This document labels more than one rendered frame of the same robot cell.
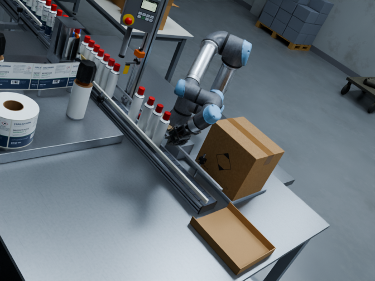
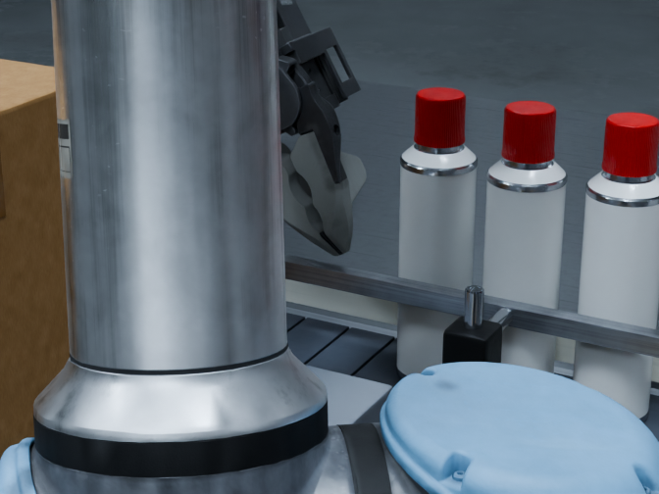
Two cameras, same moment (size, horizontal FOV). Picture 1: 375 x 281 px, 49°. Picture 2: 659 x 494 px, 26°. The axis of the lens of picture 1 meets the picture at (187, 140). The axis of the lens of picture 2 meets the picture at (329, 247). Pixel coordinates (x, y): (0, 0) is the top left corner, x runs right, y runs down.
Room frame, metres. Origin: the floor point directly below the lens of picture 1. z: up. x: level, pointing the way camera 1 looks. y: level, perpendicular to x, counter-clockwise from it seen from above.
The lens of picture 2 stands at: (2.64, -0.04, 1.34)
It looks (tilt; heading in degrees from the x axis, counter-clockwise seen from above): 22 degrees down; 173
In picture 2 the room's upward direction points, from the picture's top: straight up
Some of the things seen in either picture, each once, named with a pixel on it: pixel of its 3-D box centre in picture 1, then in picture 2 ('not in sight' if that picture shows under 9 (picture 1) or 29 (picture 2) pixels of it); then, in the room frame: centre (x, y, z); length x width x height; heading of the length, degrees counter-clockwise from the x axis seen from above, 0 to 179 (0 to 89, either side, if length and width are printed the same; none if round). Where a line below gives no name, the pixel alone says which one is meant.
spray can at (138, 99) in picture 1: (136, 104); not in sight; (1.87, 0.32, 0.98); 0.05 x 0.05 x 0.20
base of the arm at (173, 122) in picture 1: (180, 115); not in sight; (2.14, 0.10, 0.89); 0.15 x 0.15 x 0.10
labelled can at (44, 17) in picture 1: (46, 14); not in sight; (2.47, 1.17, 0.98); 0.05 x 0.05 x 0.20
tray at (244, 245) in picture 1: (232, 235); not in sight; (1.39, -0.35, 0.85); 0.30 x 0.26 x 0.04; 55
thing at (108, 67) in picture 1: (107, 76); not in sight; (2.04, 0.55, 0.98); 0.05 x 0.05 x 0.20
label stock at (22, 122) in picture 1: (10, 120); not in sight; (1.36, 0.70, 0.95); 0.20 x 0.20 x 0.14
